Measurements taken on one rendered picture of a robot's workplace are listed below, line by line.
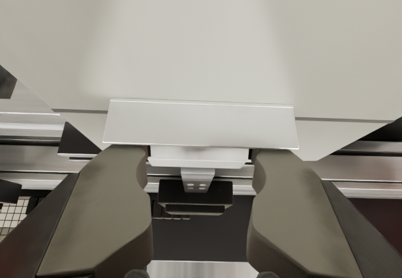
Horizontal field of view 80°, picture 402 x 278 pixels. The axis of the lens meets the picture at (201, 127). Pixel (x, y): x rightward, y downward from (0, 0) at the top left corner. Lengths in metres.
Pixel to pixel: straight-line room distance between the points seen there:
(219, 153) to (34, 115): 0.16
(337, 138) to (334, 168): 0.35
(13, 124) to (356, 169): 0.53
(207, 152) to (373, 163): 0.43
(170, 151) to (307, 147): 0.10
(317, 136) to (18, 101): 0.24
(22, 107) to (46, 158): 0.29
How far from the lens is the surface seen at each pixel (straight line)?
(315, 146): 0.19
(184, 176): 0.26
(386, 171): 0.59
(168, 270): 0.22
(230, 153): 0.19
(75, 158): 0.26
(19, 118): 0.26
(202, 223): 0.72
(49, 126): 0.28
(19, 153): 0.56
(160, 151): 0.19
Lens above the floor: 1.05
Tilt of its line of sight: 22 degrees down
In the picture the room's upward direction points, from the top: 179 degrees counter-clockwise
